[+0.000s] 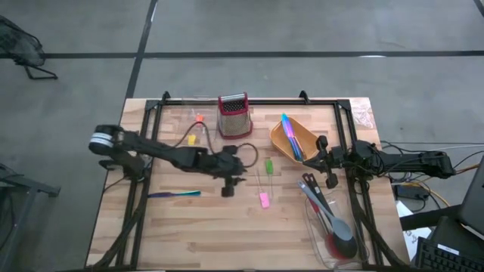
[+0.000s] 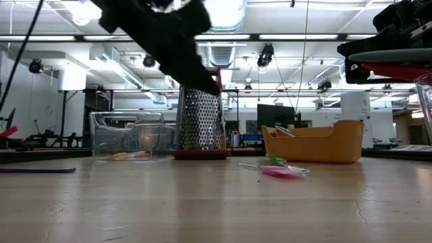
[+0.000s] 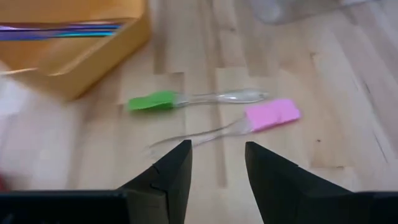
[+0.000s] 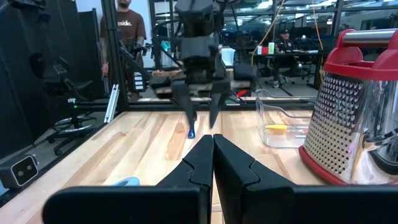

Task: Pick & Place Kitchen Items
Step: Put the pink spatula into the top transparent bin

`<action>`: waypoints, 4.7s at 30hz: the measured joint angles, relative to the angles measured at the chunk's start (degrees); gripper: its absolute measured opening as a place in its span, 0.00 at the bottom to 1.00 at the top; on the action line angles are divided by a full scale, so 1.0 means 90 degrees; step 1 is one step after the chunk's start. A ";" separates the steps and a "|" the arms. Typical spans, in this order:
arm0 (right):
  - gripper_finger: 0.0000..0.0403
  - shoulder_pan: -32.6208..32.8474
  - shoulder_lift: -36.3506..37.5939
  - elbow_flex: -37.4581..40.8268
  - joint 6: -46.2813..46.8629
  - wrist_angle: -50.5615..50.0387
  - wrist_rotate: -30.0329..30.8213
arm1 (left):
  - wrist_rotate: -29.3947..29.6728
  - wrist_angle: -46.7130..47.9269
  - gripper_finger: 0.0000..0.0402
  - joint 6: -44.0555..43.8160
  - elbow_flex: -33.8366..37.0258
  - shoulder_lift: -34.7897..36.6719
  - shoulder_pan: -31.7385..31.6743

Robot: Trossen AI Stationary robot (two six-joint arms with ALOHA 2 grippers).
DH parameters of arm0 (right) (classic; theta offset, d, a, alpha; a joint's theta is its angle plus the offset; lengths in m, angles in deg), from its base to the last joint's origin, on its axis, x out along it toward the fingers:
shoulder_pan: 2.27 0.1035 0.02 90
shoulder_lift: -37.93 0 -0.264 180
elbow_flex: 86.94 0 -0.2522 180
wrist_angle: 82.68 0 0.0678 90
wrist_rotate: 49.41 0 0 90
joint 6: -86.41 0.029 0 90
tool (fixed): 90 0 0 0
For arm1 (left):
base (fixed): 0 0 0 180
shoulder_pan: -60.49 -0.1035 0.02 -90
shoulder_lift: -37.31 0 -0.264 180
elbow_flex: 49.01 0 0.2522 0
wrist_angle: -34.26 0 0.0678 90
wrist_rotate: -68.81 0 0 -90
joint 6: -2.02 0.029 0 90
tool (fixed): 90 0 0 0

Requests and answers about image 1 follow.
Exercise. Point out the grey side table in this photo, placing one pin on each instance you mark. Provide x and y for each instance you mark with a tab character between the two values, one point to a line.
34	187

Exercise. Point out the steel box grater red trim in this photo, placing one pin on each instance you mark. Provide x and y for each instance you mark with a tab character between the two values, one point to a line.
234	121

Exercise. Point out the red serving spoon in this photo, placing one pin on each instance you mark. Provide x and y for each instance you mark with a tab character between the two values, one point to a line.
330	247

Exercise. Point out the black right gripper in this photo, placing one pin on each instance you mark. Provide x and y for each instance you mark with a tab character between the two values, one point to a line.
340	158

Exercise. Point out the black mesh chair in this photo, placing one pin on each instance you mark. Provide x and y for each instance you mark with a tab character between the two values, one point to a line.
19	45

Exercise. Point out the black keyboard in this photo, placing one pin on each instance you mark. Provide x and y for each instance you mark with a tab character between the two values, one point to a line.
438	260

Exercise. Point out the white paper sheet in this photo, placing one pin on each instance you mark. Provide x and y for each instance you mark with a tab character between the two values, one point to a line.
414	240

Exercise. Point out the black power brick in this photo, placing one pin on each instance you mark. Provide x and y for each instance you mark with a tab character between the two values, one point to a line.
410	192

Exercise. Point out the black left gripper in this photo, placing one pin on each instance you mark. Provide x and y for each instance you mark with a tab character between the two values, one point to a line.
227	166

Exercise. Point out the black slotted serving spoon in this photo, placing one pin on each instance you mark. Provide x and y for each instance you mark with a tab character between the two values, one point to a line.
312	181

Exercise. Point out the dark laptop computer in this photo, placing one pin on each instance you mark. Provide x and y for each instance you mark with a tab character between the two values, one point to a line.
474	200

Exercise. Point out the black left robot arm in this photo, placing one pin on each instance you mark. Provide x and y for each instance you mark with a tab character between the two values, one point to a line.
162	153

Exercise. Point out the clear plastic film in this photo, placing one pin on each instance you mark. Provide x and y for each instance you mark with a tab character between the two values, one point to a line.
362	115

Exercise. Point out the orange plastic bin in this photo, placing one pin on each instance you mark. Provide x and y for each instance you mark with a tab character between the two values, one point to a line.
280	141

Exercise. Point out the black metal table frame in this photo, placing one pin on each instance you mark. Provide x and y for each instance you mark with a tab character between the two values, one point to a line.
283	102

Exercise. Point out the black desk support bar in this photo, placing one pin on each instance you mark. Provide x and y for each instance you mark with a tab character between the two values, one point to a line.
427	219

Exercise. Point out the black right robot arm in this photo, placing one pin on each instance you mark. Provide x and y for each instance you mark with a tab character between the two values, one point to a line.
408	160

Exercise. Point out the clear plastic rounded bin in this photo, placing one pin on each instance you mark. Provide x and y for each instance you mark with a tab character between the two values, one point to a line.
355	211

